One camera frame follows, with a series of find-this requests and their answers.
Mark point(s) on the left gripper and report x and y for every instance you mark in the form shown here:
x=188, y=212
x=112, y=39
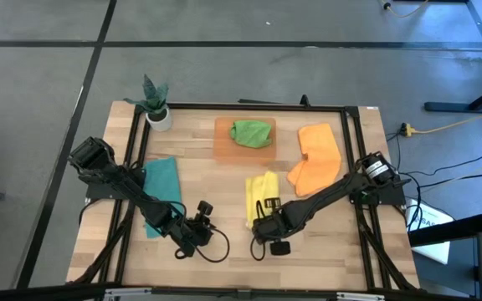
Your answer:
x=193, y=234

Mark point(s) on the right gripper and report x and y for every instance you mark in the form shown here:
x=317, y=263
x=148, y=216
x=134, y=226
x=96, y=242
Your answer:
x=272, y=226

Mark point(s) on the yellow microfiber towel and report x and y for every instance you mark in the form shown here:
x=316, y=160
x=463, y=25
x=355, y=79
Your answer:
x=262, y=188

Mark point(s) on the orange translucent plastic basket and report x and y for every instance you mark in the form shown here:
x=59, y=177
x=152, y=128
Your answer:
x=224, y=154

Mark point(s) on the green microfiber towel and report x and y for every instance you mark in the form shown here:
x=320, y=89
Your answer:
x=251, y=134

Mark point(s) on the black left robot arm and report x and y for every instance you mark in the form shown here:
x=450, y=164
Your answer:
x=119, y=180

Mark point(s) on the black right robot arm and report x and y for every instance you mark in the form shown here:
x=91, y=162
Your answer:
x=329, y=196

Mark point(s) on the teal microfiber towel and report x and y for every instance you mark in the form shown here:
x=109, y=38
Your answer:
x=163, y=180

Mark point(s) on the orange microfiber towel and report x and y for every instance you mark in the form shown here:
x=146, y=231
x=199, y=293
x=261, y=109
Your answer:
x=320, y=159

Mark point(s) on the snake plant in white pot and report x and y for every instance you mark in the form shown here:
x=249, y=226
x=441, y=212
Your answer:
x=159, y=119

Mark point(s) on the black desk edge bar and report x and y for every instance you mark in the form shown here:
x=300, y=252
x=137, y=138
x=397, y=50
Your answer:
x=454, y=230

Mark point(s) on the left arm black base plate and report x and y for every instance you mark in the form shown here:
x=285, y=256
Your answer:
x=98, y=190

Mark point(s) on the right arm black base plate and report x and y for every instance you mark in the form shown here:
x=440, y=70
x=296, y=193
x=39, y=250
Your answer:
x=391, y=196

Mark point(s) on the black metal table frame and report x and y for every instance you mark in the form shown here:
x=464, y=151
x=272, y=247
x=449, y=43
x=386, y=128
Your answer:
x=266, y=107

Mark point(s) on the black desk leg frame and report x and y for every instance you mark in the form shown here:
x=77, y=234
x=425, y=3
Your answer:
x=454, y=107

